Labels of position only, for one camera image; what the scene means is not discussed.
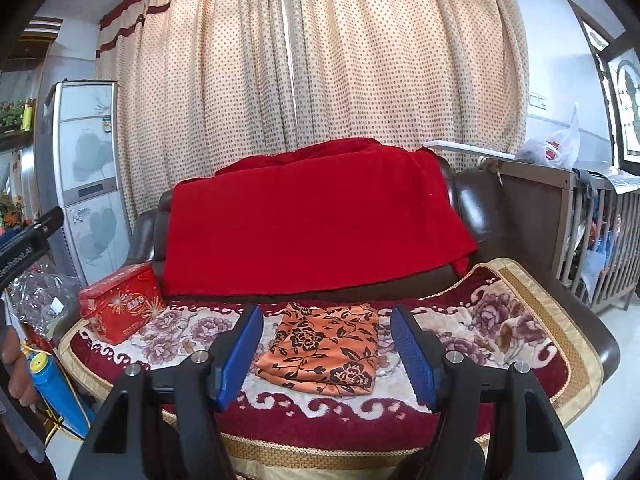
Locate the orange floral garment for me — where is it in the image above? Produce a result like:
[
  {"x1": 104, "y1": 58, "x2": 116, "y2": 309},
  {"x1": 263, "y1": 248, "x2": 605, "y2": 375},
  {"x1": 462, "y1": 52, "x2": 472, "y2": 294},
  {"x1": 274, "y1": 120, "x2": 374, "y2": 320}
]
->
[{"x1": 255, "y1": 302, "x2": 378, "y2": 396}]

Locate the person's left hand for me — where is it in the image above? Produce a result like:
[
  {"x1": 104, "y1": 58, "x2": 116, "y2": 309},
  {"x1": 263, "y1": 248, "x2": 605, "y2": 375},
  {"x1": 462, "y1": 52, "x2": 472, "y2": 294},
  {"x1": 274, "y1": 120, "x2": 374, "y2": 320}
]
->
[{"x1": 1, "y1": 327, "x2": 38, "y2": 406}]

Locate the clear plastic bag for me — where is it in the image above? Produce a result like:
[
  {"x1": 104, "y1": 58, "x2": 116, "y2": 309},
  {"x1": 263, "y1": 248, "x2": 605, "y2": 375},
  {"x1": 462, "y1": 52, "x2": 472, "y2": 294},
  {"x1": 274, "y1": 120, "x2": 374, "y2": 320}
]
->
[{"x1": 6, "y1": 263, "x2": 80, "y2": 339}]

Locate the red tin box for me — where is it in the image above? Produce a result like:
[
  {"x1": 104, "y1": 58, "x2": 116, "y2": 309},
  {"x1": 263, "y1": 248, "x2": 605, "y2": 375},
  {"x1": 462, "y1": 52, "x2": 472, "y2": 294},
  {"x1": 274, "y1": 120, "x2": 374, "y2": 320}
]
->
[{"x1": 78, "y1": 262, "x2": 166, "y2": 344}]

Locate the floral plush sofa cover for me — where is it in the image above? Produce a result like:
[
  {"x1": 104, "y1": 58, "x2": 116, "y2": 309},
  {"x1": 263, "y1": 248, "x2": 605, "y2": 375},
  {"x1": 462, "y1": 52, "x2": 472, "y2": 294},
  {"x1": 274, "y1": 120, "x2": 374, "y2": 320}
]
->
[{"x1": 58, "y1": 258, "x2": 604, "y2": 479}]

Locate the blue water bottle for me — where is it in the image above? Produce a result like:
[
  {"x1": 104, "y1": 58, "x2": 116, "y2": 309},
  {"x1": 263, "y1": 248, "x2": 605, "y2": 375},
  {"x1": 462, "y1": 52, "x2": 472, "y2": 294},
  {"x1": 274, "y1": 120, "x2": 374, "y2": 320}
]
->
[{"x1": 28, "y1": 351, "x2": 94, "y2": 438}]

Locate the red blanket on sofa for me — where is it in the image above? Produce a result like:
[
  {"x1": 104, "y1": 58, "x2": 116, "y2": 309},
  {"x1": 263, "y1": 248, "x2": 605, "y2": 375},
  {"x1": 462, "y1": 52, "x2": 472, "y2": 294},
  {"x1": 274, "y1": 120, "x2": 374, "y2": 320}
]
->
[{"x1": 162, "y1": 138, "x2": 477, "y2": 297}]

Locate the wooden baby crib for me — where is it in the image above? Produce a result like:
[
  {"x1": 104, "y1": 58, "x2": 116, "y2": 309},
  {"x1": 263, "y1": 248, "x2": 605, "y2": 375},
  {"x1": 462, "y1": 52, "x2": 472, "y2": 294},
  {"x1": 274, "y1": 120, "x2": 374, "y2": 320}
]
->
[{"x1": 480, "y1": 158, "x2": 639, "y2": 312}]

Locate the dark brown leather sofa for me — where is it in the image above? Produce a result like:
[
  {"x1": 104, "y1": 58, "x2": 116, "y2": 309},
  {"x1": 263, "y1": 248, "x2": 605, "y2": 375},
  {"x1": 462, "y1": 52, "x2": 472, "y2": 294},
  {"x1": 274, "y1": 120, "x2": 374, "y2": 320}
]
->
[{"x1": 52, "y1": 148, "x2": 623, "y2": 391}]

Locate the beige dotted curtain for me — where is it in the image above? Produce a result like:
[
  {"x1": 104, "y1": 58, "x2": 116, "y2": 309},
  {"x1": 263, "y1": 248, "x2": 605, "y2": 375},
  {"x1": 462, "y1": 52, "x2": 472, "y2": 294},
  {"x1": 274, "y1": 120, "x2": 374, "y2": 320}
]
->
[{"x1": 96, "y1": 0, "x2": 528, "y2": 219}]

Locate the white plastic bag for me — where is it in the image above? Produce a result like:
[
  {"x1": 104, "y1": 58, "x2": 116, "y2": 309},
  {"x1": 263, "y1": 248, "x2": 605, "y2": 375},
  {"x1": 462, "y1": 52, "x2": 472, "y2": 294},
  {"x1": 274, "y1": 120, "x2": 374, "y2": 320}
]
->
[{"x1": 515, "y1": 103, "x2": 580, "y2": 170}]

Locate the white board on crib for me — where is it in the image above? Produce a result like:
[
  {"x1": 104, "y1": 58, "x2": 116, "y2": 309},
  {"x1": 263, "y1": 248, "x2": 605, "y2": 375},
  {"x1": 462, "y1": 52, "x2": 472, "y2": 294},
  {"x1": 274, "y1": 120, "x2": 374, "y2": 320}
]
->
[{"x1": 423, "y1": 140, "x2": 515, "y2": 160}]

